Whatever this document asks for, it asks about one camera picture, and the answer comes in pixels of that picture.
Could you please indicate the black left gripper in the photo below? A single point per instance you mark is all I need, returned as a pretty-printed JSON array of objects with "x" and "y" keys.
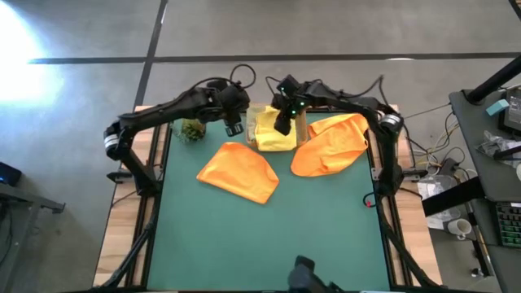
[{"x": 234, "y": 101}]

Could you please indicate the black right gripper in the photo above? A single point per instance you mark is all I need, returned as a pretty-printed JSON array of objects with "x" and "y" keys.
[{"x": 293, "y": 97}]

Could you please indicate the yellow microfiber towel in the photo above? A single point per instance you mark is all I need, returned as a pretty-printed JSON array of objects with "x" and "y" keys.
[{"x": 274, "y": 134}]

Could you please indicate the orange microfiber towel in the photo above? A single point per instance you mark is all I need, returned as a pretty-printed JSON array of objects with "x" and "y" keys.
[{"x": 334, "y": 142}]

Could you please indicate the orange towel with care label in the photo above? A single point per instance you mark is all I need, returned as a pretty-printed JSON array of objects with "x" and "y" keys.
[{"x": 240, "y": 171}]

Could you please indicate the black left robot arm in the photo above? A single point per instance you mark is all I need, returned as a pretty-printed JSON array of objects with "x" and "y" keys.
[{"x": 163, "y": 114}]

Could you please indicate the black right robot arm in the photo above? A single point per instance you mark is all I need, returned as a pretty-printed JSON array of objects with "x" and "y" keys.
[{"x": 366, "y": 110}]

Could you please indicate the small potted green plant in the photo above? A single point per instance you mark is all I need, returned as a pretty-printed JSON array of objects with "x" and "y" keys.
[{"x": 192, "y": 130}]

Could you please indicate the green table mat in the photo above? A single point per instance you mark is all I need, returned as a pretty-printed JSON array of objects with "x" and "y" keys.
[{"x": 244, "y": 236}]

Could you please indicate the white floor bag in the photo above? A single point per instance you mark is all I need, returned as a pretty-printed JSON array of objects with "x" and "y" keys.
[{"x": 431, "y": 189}]

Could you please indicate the black power adapter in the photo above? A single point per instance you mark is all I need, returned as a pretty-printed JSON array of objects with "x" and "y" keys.
[{"x": 449, "y": 166}]

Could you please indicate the dark grey bulky object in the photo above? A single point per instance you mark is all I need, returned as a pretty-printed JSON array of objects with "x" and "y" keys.
[{"x": 305, "y": 276}]

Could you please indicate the black desk leg bar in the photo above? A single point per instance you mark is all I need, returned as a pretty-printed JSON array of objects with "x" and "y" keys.
[{"x": 452, "y": 197}]

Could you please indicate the black slanted pole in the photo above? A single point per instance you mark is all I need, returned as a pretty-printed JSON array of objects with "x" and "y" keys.
[{"x": 496, "y": 79}]

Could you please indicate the small teal box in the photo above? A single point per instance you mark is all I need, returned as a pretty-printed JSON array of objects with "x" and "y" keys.
[{"x": 497, "y": 107}]

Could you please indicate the clear plastic bag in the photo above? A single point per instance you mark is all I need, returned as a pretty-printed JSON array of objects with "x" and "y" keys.
[{"x": 494, "y": 144}]

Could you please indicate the white mug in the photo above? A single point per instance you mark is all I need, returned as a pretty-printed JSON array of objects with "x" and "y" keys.
[{"x": 460, "y": 227}]

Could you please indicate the grey side desk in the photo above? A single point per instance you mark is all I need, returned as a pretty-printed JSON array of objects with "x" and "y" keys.
[{"x": 488, "y": 183}]

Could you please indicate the black desk device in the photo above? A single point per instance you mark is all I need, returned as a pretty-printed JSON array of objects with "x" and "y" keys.
[{"x": 513, "y": 114}]

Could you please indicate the black metal cart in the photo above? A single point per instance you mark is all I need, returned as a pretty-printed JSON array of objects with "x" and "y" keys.
[{"x": 24, "y": 199}]

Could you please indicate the black keyboard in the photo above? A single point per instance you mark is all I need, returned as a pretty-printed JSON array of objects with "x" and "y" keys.
[{"x": 509, "y": 224}]

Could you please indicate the black table frame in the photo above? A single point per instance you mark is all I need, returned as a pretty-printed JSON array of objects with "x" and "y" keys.
[{"x": 150, "y": 171}]

